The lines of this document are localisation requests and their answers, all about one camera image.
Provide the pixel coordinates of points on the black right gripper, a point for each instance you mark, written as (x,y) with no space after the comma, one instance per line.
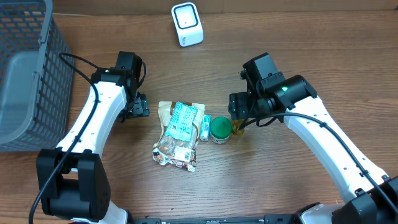
(237,106)

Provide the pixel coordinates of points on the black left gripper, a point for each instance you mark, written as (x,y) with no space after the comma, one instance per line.
(142,107)

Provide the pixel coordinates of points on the yellow juice bottle silver cap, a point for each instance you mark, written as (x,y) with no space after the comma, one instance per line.
(236,126)

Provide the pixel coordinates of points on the green lid white jar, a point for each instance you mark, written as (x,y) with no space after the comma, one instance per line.
(220,129)

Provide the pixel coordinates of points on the brown white snack packet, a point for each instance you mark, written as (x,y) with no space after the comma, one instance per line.
(167,150)

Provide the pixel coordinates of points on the teal white tissue pack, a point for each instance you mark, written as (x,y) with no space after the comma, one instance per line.
(205,128)

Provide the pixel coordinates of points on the teal white snack packet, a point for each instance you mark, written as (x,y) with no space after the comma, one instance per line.
(181,122)

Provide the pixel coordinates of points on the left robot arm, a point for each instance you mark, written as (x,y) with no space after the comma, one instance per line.
(73,184)

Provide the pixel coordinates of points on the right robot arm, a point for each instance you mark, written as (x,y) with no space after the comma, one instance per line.
(369,195)

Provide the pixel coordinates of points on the white barcode scanner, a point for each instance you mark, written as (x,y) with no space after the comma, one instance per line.
(187,24)

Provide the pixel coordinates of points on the grey plastic mesh basket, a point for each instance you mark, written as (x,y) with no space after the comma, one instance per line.
(36,85)

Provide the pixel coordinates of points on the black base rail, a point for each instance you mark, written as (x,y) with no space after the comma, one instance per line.
(214,220)

